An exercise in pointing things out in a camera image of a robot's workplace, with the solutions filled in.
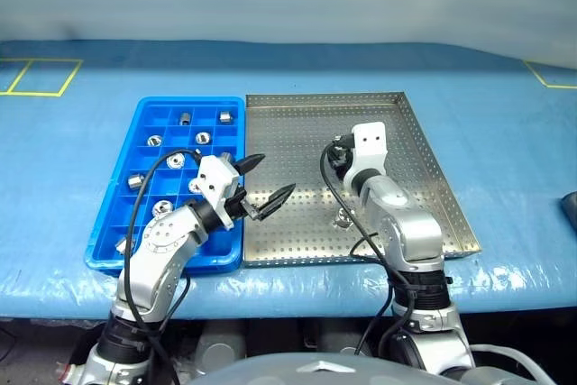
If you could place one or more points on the dark grey object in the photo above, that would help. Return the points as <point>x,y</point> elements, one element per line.
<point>570,207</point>

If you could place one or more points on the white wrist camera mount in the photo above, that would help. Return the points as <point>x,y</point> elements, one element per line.
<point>216,177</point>
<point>369,141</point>

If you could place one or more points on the blue plastic compartment tray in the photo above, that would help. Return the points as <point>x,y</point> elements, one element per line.
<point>153,110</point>

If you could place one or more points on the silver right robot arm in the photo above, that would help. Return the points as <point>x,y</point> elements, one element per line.
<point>405,222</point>

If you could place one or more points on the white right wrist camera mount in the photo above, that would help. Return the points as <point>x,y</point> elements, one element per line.
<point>369,141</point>

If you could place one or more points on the perforated metal tray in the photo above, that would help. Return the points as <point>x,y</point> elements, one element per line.
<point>293,132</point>

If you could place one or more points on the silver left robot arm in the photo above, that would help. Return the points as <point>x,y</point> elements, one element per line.
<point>158,241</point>

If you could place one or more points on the metal nut on tray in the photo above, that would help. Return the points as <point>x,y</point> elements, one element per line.
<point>342,219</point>

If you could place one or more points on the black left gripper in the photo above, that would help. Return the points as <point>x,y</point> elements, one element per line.
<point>245,209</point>

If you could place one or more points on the grey robot chest shell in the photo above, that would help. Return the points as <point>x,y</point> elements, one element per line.
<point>270,371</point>

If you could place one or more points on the dark grey rounded shape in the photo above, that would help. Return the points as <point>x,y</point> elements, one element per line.
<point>221,340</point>

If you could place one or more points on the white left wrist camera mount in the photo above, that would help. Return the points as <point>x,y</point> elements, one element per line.
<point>216,177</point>

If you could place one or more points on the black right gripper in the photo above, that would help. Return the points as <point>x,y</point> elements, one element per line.
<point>340,157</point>

